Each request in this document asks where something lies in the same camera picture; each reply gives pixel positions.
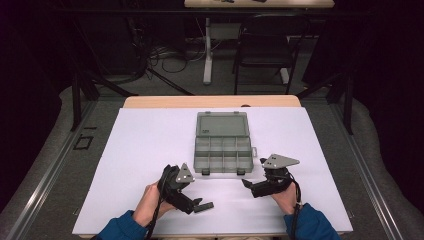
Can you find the black chair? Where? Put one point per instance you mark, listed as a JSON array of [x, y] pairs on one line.
[[265, 46]]

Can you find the black metal stand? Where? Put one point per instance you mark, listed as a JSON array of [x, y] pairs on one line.
[[76, 100], [348, 103]]

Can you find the small black bar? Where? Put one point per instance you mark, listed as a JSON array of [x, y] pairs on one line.
[[205, 207]]

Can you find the grey plastic compartment box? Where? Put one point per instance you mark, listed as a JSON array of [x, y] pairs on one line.
[[222, 156]]

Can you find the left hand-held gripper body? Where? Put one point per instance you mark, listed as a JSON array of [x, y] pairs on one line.
[[173, 186]]

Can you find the wooden desk with white legs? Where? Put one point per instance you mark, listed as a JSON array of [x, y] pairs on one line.
[[208, 60]]

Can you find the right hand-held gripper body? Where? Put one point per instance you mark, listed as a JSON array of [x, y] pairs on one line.
[[275, 181]]

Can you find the person's right hand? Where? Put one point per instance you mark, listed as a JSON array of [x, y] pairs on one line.
[[286, 200]]

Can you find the white board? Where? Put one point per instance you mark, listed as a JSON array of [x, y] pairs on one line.
[[133, 150]]

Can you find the person's left hand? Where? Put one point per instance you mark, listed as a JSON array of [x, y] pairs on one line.
[[148, 205]]

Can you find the metal floor rail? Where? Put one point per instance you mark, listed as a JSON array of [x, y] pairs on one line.
[[363, 173], [50, 173]]

